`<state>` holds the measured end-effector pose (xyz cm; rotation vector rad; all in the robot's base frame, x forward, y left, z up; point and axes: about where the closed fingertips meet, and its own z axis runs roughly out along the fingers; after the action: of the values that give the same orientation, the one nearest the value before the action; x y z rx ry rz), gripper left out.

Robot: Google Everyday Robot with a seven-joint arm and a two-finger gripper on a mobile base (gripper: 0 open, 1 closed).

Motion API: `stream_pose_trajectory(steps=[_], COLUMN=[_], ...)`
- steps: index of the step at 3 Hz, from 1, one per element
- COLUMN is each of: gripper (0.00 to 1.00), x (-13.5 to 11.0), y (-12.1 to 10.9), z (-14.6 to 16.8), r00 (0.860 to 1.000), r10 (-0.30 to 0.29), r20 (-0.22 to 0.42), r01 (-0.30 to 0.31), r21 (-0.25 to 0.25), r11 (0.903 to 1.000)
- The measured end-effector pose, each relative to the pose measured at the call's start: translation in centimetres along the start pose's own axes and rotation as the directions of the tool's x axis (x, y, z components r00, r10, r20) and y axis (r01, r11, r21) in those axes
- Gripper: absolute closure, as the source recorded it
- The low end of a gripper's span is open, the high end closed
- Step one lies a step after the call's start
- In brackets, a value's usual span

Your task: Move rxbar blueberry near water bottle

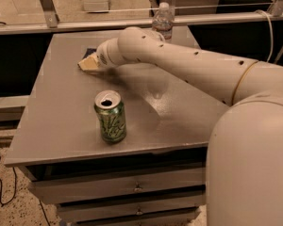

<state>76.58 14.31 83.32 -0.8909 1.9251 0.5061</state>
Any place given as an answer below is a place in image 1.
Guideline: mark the green soda can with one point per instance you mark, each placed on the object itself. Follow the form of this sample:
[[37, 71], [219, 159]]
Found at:
[[110, 111]]

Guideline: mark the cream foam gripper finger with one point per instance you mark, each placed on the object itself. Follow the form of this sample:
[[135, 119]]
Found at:
[[89, 63]]

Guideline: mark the middle grey drawer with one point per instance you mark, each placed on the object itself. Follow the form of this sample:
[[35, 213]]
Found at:
[[136, 206]]

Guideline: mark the clear plastic water bottle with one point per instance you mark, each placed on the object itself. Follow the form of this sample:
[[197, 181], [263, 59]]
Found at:
[[162, 21]]

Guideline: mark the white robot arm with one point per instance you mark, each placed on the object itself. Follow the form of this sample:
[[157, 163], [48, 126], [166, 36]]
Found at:
[[245, 152]]

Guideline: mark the grey drawer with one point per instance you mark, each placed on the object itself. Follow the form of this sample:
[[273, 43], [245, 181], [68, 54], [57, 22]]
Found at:
[[184, 215], [136, 206], [91, 187]]

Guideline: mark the bottom grey drawer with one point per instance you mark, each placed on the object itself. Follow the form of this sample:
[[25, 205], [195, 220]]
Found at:
[[184, 215]]

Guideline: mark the top grey drawer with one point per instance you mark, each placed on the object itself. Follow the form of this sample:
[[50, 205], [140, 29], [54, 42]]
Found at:
[[91, 187]]

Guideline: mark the grey metal frame rail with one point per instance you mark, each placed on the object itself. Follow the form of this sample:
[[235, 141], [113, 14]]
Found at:
[[41, 16]]

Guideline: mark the grey drawer cabinet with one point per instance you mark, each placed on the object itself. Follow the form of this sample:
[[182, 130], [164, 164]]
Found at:
[[122, 146]]

